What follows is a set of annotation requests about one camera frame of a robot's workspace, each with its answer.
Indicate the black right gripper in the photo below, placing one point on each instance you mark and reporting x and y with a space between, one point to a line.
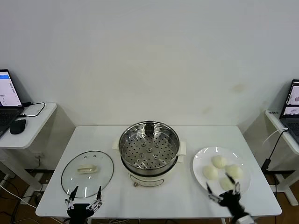
231 200

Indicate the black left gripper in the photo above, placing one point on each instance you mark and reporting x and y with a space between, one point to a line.
78 211

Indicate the white steamed baozi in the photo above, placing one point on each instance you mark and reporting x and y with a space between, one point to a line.
236 170
219 161
209 172
225 184

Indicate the round glass pot lid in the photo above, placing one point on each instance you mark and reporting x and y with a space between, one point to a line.
86 169

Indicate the stainless steel steamer basket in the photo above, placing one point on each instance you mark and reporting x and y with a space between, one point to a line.
149 151

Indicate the round white plate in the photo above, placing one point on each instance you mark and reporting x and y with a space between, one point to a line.
205 156

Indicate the white side table with mouse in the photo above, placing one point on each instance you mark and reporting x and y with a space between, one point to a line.
35 126

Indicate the laptop with dark screen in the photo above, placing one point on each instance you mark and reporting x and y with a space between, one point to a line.
292 126

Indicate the black computer mouse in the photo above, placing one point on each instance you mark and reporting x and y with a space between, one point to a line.
18 126

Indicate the laptop with white screen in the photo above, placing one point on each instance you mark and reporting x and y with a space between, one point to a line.
7 93

